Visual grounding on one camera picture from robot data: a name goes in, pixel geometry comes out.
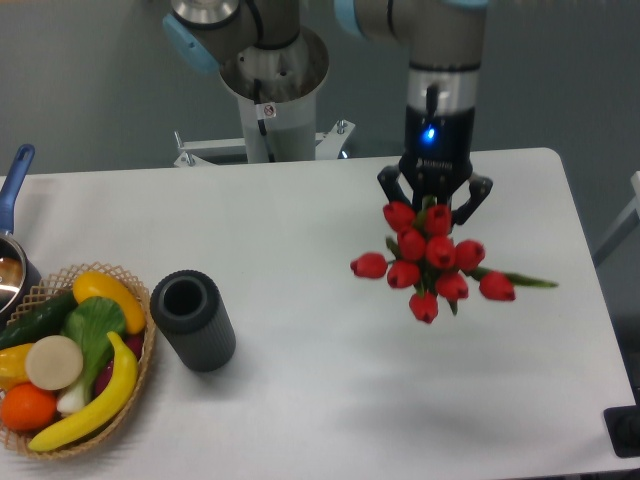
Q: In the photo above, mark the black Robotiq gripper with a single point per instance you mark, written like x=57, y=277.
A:
x=436, y=162

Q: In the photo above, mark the red tulip bouquet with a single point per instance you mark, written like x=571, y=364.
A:
x=426, y=258

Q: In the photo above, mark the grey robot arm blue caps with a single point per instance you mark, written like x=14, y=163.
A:
x=444, y=39

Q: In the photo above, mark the white furniture leg right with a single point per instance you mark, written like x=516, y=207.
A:
x=621, y=227

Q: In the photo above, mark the dark grey ribbed vase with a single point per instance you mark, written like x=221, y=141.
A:
x=188, y=309

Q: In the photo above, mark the black device at table edge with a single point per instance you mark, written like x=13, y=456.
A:
x=623, y=428

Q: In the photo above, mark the purple red vegetable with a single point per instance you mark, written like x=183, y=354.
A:
x=135, y=344

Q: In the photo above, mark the yellow squash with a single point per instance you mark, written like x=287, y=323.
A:
x=97, y=284

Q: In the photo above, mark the yellow banana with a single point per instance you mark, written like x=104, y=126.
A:
x=100, y=410

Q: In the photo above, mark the green bok choy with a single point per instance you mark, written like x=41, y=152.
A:
x=88, y=325

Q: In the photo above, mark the woven wicker basket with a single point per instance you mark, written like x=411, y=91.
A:
x=53, y=286

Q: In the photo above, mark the green cucumber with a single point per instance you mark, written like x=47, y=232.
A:
x=43, y=320

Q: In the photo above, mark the beige round radish slice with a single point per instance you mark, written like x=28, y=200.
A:
x=54, y=363

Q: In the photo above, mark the yellow bell pepper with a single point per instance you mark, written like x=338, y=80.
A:
x=13, y=366

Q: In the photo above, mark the orange fruit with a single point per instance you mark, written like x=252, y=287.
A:
x=28, y=408

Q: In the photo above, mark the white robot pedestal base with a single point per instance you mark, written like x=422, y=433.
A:
x=276, y=92

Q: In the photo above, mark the blue handled saucepan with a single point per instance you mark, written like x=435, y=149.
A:
x=18, y=274

